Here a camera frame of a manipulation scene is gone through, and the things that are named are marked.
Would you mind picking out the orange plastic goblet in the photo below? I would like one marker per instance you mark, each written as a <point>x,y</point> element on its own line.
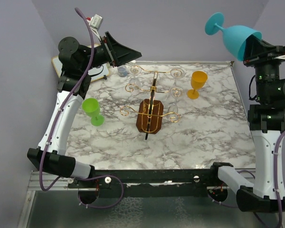
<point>198,80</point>

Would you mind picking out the gold wire wine glass rack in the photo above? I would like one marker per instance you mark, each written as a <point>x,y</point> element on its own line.
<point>150,113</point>

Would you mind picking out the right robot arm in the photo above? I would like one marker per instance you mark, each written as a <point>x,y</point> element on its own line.
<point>266,121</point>

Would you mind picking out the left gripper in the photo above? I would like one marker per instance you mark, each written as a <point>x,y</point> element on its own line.
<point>115,51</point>

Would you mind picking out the clear wine glass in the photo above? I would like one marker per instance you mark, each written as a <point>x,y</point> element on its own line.
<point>177,73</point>
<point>176,93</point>
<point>134,71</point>

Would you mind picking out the green plastic goblet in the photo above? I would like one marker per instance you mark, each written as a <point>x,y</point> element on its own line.
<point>91,108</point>

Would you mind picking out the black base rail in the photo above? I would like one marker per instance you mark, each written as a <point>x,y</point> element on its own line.
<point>151,183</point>

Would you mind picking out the small whiteboard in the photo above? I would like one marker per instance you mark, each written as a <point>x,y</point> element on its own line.
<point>102,72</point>

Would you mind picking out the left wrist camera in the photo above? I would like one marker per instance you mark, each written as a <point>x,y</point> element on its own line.
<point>95,23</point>

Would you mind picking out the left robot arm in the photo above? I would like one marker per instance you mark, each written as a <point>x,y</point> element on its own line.
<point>73,84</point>

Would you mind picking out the small blue cup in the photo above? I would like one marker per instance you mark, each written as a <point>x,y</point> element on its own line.
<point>122,71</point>

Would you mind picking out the blue plastic goblet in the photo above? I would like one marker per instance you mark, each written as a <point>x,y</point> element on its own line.
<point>234,37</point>

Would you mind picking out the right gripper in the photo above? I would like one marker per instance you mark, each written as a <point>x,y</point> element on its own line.
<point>256,48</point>

